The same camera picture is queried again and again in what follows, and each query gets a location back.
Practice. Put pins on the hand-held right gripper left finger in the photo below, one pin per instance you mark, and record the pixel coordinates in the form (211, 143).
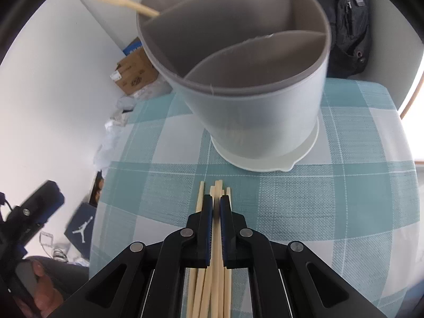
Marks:
(208, 228)

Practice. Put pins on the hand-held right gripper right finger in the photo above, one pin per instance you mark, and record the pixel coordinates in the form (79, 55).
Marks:
(225, 228)

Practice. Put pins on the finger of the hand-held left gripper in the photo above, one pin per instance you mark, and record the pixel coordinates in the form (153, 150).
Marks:
(39, 205)

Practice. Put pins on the pale bamboo chopstick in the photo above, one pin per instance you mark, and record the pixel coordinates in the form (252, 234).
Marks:
(216, 248)
(126, 2)

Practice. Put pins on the bundle of wooden chopsticks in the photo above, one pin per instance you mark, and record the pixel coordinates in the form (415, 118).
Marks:
(199, 202)

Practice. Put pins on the grey white utensil holder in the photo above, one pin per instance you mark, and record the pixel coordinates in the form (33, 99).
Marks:
(265, 112)

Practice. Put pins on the person's left hand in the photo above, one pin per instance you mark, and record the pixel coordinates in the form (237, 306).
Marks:
(46, 291)

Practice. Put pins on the clear plastic container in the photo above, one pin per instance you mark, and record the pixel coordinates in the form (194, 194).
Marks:
(47, 240)

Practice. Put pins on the blue shoe box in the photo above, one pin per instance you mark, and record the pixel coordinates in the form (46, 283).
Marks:
(81, 228)

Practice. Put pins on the brown shoes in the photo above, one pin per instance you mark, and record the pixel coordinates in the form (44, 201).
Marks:
(98, 187)

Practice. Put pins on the white plastic bag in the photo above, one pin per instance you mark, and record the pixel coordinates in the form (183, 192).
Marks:
(109, 145)

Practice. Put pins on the teal checked tablecloth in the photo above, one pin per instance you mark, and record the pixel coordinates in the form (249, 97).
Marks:
(331, 205)

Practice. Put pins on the bag of white packets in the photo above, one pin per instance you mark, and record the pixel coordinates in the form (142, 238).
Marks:
(124, 109)

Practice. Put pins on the grey plastic bag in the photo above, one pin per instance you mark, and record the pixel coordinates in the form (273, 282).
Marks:
(155, 89)

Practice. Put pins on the brown cardboard box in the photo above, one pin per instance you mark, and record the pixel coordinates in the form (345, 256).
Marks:
(132, 73)

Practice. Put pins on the blue carton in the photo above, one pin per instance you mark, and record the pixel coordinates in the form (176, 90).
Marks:
(133, 48)

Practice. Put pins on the black backpack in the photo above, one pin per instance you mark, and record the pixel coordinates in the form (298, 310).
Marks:
(347, 39)

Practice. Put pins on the wooden window frame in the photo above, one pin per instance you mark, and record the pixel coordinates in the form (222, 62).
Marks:
(412, 92)

